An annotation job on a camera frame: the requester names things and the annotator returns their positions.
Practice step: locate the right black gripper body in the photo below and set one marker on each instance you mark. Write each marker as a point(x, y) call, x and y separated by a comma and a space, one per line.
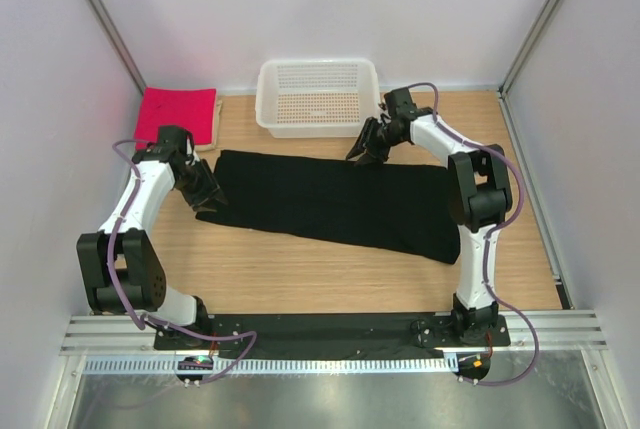
point(376, 135)

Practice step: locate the white perforated plastic basket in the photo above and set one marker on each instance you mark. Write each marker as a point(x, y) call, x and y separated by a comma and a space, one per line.
point(316, 98)

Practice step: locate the folded beige t-shirt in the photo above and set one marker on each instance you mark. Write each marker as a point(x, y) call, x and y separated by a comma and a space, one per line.
point(216, 121)

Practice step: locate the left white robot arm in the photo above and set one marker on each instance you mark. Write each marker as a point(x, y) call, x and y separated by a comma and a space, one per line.
point(121, 271)

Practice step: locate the black t-shirt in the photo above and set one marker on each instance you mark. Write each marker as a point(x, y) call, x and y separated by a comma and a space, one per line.
point(395, 207)

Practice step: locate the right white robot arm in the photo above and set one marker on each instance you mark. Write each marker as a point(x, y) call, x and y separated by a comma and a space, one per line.
point(479, 196)

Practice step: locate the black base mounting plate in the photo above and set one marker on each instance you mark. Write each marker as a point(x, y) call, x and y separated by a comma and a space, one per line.
point(352, 336)

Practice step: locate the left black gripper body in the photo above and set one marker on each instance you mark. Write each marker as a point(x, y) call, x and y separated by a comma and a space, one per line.
point(195, 181)

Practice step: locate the folded pink t-shirt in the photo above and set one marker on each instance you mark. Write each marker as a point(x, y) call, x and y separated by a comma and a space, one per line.
point(201, 95)

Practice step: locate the white slotted cable duct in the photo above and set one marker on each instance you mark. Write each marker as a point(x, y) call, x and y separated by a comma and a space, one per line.
point(200, 365)

